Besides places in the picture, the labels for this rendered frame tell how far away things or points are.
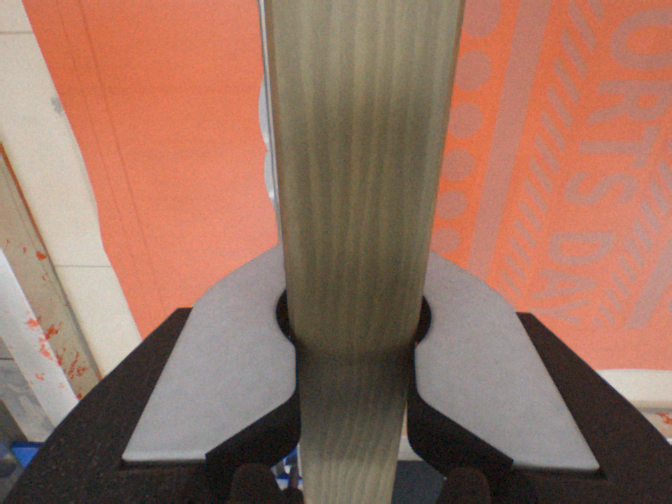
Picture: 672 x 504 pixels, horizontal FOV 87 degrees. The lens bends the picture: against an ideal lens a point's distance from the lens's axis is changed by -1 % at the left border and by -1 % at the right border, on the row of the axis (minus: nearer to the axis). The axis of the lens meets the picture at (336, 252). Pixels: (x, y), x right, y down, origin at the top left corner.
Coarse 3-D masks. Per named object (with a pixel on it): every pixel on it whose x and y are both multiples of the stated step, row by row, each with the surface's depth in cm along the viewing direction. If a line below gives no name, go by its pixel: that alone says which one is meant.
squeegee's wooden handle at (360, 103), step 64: (320, 0) 5; (384, 0) 5; (448, 0) 5; (320, 64) 5; (384, 64) 5; (448, 64) 5; (320, 128) 6; (384, 128) 6; (320, 192) 6; (384, 192) 6; (320, 256) 7; (384, 256) 7; (320, 320) 8; (384, 320) 7; (320, 384) 9; (384, 384) 8; (320, 448) 10; (384, 448) 10
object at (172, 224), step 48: (96, 192) 26; (144, 192) 26; (192, 192) 26; (240, 192) 26; (144, 240) 28; (192, 240) 28; (240, 240) 28; (144, 288) 30; (192, 288) 30; (144, 336) 33; (576, 336) 32; (624, 336) 32
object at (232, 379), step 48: (240, 288) 9; (192, 336) 8; (240, 336) 8; (288, 336) 10; (192, 384) 7; (240, 384) 7; (288, 384) 7; (144, 432) 6; (192, 432) 6; (240, 432) 6; (288, 432) 7
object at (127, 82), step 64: (64, 0) 21; (128, 0) 20; (192, 0) 20; (64, 64) 22; (128, 64) 22; (192, 64) 22; (256, 64) 22; (128, 128) 24; (192, 128) 24; (256, 128) 24
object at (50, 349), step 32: (0, 160) 24; (0, 192) 25; (0, 224) 25; (32, 224) 27; (0, 256) 25; (32, 256) 27; (0, 288) 26; (32, 288) 27; (0, 320) 28; (32, 320) 28; (64, 320) 30; (32, 352) 29; (64, 352) 30; (32, 384) 31; (64, 384) 31; (96, 384) 35; (64, 416) 33
